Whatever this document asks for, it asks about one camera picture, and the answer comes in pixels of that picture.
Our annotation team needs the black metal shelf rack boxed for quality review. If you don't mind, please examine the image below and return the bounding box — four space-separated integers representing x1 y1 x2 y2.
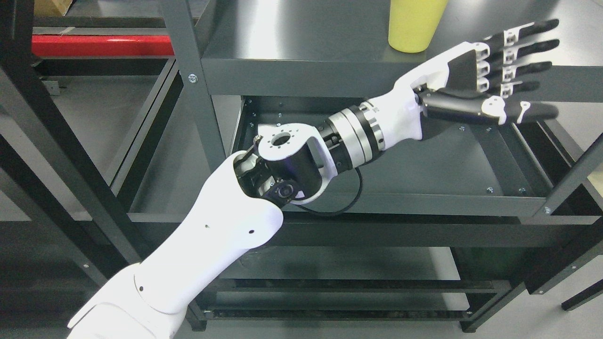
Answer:
1 0 182 284

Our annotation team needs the yellow plastic cup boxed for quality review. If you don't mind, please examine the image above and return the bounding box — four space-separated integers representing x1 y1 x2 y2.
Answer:
388 0 448 53

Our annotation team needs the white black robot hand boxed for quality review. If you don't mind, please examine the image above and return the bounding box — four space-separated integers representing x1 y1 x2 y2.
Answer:
362 19 560 150

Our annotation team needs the grey metal shelf unit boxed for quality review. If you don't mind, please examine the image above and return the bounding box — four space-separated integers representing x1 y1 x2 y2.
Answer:
1 0 602 338

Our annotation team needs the red metal beam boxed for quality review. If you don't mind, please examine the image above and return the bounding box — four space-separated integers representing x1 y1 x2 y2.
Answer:
32 35 174 57

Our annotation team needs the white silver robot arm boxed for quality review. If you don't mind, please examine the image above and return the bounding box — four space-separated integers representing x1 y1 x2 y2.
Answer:
67 102 386 339

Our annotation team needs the cardboard box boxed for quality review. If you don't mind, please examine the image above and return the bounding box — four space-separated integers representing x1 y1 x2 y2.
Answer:
34 0 73 16

